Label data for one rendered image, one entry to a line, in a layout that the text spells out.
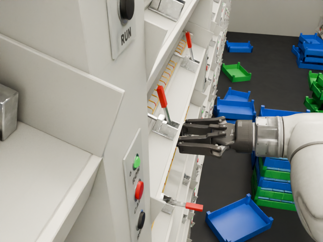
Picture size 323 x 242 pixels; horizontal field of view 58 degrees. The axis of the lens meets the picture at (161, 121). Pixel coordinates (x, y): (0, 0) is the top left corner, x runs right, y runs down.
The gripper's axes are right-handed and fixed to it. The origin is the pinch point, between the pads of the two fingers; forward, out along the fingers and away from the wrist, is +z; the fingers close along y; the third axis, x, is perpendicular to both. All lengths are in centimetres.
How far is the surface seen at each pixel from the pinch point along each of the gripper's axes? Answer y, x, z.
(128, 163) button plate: 39.3, -26.9, -10.8
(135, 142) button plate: 37.4, -27.4, -10.9
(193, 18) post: -27.4, -19.8, -4.7
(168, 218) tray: 17.7, 8.3, -3.5
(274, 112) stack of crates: -119, 69, -35
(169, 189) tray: 10.4, 7.6, -2.1
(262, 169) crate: -69, 74, -26
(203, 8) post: -27.4, -22.2, -7.4
